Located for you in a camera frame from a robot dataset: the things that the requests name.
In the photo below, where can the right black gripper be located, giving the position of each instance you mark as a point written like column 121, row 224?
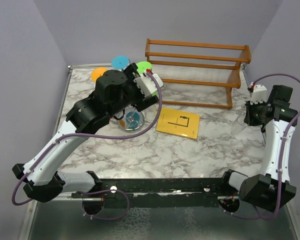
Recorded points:
column 249, row 119

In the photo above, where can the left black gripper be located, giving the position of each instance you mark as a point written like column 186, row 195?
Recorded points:
column 142, row 102

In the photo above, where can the clear small glass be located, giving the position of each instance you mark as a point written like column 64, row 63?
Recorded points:
column 238, row 125

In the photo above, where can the green plastic wine glass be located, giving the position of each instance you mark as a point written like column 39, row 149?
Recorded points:
column 143, row 66

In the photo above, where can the blue plastic wine glass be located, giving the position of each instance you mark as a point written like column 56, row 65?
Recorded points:
column 120, row 62

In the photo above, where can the orange plastic wine glass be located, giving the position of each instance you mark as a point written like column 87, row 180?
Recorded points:
column 97, row 72

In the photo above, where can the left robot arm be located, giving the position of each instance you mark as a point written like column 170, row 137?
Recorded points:
column 114, row 91

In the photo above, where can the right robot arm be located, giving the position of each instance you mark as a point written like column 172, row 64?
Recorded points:
column 271, row 185

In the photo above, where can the chrome wine glass rack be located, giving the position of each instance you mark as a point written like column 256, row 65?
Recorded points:
column 132, row 121

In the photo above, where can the wooden shelf rack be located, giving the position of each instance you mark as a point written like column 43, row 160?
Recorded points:
column 199, row 70

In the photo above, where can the yellow book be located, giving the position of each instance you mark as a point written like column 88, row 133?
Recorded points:
column 178, row 123

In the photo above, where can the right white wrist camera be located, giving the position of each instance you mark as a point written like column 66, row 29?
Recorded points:
column 258, row 94

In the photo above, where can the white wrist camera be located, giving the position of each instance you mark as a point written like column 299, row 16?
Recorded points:
column 258, row 94
column 146, row 85

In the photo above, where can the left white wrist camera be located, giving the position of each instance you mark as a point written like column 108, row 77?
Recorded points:
column 146, row 85

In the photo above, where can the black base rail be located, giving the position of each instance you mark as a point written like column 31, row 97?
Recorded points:
column 160, row 193

